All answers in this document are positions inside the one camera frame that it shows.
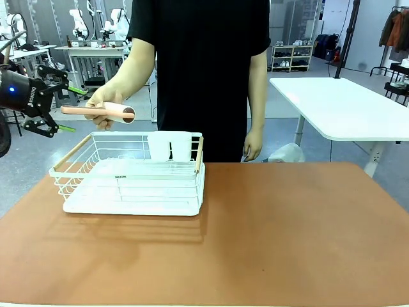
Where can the person's left hand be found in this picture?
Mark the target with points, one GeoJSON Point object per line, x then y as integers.
{"type": "Point", "coordinates": [253, 144]}

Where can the black green-tipped left gripper finger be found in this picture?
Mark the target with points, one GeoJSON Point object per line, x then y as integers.
{"type": "Point", "coordinates": [44, 127]}
{"type": "Point", "coordinates": [60, 77]}

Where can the white utensil holder cup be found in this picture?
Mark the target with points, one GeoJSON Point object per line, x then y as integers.
{"type": "Point", "coordinates": [169, 145]}

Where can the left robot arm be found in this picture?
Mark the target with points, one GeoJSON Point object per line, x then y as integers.
{"type": "Point", "coordinates": [4, 137]}

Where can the black clothes rack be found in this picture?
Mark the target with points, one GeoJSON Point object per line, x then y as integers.
{"type": "Point", "coordinates": [381, 68]}

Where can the person's torso black t-shirt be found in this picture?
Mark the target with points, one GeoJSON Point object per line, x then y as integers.
{"type": "Point", "coordinates": [204, 76]}

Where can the dark blue backpack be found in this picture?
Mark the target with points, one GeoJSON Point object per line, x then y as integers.
{"type": "Point", "coordinates": [326, 46]}

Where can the white desk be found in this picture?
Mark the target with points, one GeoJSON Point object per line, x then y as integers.
{"type": "Point", "coordinates": [345, 108]}

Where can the hanging jackets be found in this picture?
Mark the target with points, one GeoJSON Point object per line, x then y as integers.
{"type": "Point", "coordinates": [396, 30]}

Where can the grey background workbench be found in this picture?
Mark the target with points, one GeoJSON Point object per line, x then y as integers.
{"type": "Point", "coordinates": [92, 52]}

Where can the wooden shoe rack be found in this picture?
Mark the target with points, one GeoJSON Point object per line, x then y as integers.
{"type": "Point", "coordinates": [292, 57]}

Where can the person's right hand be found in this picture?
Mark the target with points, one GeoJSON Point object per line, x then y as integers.
{"type": "Point", "coordinates": [105, 96]}

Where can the person's right forearm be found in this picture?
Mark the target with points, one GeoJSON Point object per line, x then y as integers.
{"type": "Point", "coordinates": [135, 68]}

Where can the white background table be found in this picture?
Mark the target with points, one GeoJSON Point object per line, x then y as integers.
{"type": "Point", "coordinates": [28, 52]}

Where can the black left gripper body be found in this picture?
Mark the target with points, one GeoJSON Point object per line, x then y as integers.
{"type": "Point", "coordinates": [24, 94]}

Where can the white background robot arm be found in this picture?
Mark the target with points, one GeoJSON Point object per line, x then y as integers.
{"type": "Point", "coordinates": [78, 25]}
{"type": "Point", "coordinates": [14, 27]}
{"type": "Point", "coordinates": [116, 25]}

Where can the black pole stand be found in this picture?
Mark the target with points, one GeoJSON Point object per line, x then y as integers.
{"type": "Point", "coordinates": [348, 38]}

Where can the white plastic bag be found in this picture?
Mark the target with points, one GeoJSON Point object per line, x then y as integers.
{"type": "Point", "coordinates": [287, 153]}

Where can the person's left forearm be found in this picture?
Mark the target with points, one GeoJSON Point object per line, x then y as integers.
{"type": "Point", "coordinates": [258, 92]}

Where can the black utility cart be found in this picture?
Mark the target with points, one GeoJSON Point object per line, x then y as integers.
{"type": "Point", "coordinates": [397, 83]}

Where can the white drain tray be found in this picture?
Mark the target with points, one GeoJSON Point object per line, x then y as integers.
{"type": "Point", "coordinates": [128, 208]}

